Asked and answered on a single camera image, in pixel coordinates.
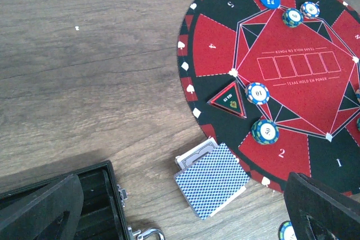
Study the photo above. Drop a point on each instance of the black poker set case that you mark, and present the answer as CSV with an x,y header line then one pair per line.
x,y
102,215

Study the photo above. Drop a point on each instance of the white card box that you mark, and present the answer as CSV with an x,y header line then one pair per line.
x,y
197,154

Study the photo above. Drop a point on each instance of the triangular all in marker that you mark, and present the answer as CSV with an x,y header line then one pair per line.
x,y
229,99

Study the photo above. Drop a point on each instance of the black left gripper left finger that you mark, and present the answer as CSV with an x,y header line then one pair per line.
x,y
52,212

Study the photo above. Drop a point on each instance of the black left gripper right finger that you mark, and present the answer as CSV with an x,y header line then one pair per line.
x,y
317,211

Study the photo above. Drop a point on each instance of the green blue 50 chip stack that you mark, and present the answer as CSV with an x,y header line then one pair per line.
x,y
286,231

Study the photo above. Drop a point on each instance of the round red black poker mat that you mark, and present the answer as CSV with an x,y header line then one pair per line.
x,y
311,72

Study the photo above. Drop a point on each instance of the blue backed card deck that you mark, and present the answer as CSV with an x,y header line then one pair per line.
x,y
212,181

